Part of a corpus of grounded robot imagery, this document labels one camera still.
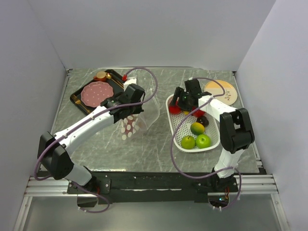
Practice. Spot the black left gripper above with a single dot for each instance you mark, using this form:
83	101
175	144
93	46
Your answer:
138	109

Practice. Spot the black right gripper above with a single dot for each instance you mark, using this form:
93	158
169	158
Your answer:
179	92

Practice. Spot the red apple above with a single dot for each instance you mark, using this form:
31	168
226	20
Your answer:
174	109
198	113

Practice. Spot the clear polka dot zip bag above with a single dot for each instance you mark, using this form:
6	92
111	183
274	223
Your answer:
135	125

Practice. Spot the purple grape bunch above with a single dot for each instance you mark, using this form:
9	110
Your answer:
203	120

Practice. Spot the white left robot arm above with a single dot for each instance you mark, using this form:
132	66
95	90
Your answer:
54	150

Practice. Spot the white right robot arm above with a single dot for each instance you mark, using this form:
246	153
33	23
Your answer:
236	131

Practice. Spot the white perforated plastic basket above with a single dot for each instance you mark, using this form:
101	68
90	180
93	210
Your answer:
212	130

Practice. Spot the gold spoon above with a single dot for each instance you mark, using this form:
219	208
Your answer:
109	76

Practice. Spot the orange cup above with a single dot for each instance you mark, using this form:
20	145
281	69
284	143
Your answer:
100	76

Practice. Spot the pink polka dot plate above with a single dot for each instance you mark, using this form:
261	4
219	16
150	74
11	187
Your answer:
96	92

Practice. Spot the yellow green mango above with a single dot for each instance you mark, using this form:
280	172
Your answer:
197	128

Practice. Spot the yellow cream round plate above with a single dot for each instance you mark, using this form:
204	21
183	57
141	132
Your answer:
230	95

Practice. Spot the green apple left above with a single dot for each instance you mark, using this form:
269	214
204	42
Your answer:
188	142

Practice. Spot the green apple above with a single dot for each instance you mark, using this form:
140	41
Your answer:
203	141
188	142

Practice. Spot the green apple right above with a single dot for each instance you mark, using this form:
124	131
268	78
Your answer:
203	141

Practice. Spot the gold fork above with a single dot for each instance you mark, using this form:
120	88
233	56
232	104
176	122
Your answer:
78	102

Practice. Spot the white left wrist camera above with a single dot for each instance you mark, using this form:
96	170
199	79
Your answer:
130	80

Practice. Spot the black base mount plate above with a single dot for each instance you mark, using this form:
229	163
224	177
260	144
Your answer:
123	187

